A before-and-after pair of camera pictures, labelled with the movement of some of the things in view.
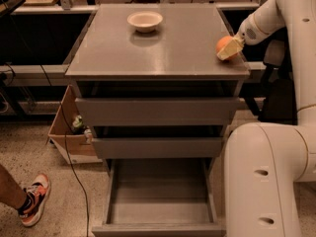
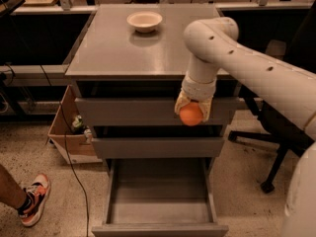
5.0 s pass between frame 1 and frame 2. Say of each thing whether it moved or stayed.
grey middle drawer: stayed
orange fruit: moved
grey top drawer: stayed
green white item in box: stayed
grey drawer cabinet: stayed
